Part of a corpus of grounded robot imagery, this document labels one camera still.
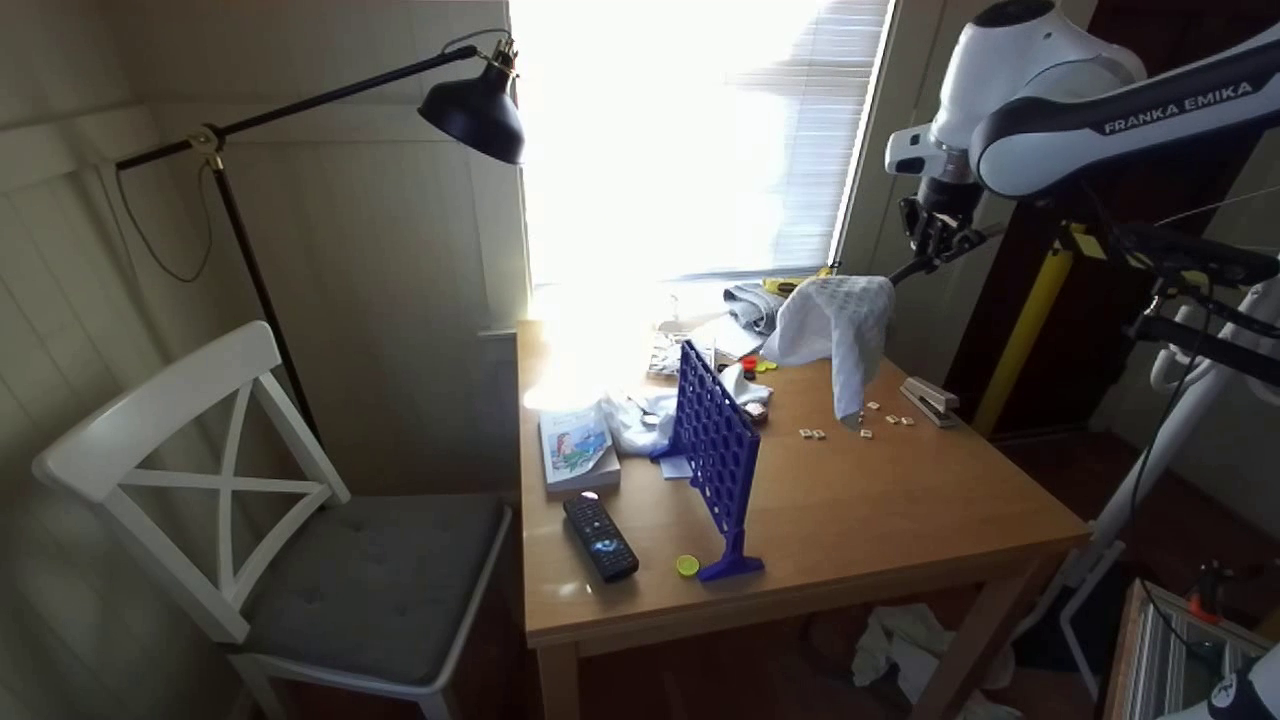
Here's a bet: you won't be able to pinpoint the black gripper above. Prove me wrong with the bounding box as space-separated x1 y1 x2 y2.
904 174 985 272

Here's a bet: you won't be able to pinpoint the white waffle towel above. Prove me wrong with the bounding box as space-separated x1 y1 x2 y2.
764 275 895 422

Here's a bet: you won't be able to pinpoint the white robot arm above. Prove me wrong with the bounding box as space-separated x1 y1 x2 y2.
883 0 1280 272

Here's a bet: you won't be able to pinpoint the blue connect four gameboard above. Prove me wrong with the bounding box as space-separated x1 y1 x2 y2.
660 341 764 582

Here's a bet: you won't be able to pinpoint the grey stapler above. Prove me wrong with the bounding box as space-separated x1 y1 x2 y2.
899 374 959 426

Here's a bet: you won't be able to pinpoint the crumpled white paper napkins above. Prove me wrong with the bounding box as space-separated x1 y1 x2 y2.
591 275 783 461

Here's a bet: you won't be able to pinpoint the white cloth on floor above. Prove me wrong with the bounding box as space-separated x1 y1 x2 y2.
853 604 1022 720

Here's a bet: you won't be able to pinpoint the yellow game disc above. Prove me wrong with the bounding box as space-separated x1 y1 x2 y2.
671 556 700 578

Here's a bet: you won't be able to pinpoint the blue white book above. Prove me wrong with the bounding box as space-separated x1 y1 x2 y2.
535 407 620 496

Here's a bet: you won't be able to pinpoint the black remote control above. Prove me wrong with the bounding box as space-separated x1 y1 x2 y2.
562 496 640 582

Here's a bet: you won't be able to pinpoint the black floor lamp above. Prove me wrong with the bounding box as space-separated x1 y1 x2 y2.
106 28 532 442

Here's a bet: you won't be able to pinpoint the box of books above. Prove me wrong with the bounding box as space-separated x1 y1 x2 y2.
1102 578 1280 720

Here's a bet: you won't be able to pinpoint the grey chair cushion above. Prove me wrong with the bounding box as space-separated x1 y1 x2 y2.
247 496 506 683

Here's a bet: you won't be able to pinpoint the white wooden chair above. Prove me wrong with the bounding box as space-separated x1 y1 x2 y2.
37 320 510 720

